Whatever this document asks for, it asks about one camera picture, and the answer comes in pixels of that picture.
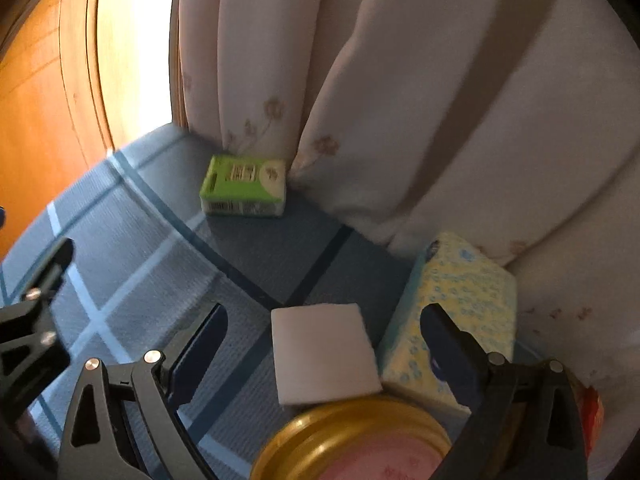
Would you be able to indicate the beige floral curtain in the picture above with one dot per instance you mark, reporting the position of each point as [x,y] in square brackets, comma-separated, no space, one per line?
[513,123]

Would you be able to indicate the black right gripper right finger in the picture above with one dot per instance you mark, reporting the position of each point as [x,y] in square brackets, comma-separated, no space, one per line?
[524,421]

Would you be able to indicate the round gold tin pink lid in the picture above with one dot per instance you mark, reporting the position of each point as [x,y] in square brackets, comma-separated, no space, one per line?
[375,437]

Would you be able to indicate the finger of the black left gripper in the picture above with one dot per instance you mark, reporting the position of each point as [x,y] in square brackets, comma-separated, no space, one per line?
[32,352]

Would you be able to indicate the green tissue packet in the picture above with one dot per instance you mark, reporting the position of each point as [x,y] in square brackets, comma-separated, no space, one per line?
[244,186]

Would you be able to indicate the yellow patterned tissue box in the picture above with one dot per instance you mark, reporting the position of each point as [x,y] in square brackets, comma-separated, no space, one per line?
[477,294]

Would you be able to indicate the white foam sponge block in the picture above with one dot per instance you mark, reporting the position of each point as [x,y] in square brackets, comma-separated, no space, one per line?
[322,353]

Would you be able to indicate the orange wooden cabinet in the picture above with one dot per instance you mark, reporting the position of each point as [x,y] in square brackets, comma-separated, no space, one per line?
[53,121]

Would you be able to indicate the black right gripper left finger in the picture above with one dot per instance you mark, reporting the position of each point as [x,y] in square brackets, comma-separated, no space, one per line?
[98,442]

